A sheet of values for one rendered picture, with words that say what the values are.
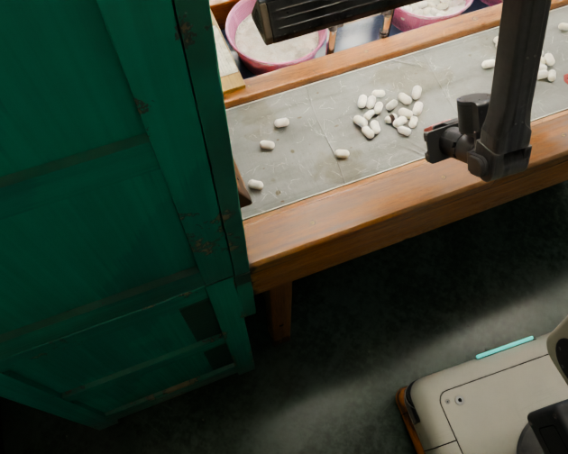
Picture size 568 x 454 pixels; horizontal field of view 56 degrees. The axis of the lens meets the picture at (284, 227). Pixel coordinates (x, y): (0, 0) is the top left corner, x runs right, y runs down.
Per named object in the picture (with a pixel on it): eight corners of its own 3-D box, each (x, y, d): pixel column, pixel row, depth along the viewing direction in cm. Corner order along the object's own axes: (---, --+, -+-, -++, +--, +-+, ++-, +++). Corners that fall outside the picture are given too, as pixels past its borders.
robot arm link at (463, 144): (474, 174, 95) (502, 165, 96) (472, 136, 92) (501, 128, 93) (453, 164, 101) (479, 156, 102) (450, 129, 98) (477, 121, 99)
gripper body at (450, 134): (421, 131, 104) (442, 139, 97) (467, 115, 105) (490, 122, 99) (426, 162, 107) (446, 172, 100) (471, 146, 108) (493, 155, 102)
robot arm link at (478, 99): (482, 180, 89) (528, 167, 90) (479, 113, 84) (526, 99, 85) (445, 162, 100) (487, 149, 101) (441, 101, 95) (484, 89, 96)
